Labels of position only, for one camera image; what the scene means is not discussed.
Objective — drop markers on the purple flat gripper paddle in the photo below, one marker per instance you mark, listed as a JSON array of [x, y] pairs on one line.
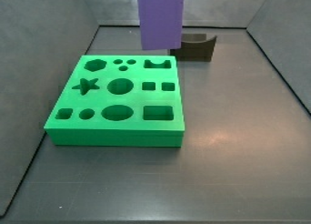
[[160, 24]]

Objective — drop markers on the dark arch block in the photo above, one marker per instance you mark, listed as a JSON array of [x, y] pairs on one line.
[[196, 48]]

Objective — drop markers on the green shape sorter block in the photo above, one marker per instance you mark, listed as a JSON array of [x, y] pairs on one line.
[[120, 101]]

